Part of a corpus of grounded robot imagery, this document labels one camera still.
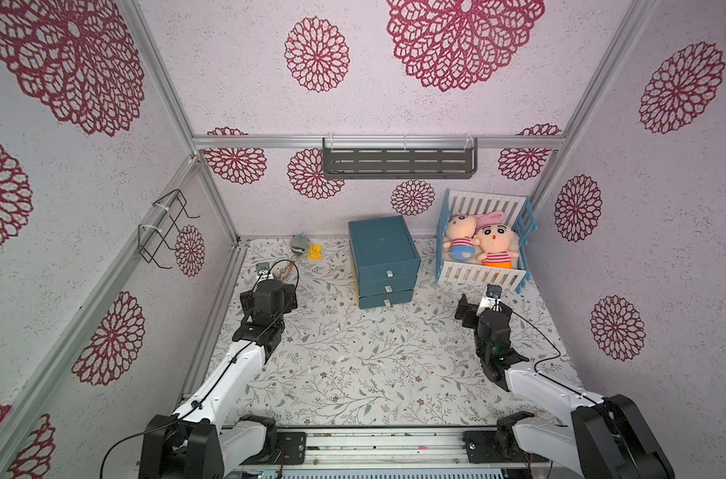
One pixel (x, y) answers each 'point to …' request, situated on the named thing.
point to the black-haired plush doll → (495, 239)
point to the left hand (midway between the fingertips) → (269, 290)
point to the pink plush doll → (461, 242)
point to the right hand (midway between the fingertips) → (484, 301)
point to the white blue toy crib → (520, 217)
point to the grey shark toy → (298, 244)
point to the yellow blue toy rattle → (286, 271)
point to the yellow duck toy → (315, 252)
